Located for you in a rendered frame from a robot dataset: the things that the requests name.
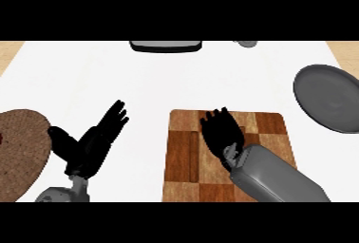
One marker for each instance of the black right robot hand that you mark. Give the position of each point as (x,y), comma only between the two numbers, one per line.
(222,131)

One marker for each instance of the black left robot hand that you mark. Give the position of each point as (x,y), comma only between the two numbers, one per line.
(96,142)

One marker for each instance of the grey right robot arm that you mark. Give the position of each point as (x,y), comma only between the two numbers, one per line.
(270,177)

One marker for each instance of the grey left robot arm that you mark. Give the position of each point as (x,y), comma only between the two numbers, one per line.
(65,191)

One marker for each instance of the brown checkered wooden cutting board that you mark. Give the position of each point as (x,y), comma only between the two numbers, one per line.
(186,158)

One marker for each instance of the grey round pan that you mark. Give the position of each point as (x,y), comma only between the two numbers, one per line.
(329,98)

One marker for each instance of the brown woven round placemat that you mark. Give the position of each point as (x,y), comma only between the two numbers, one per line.
(21,155)

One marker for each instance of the small grey object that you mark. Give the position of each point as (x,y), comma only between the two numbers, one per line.
(245,43)

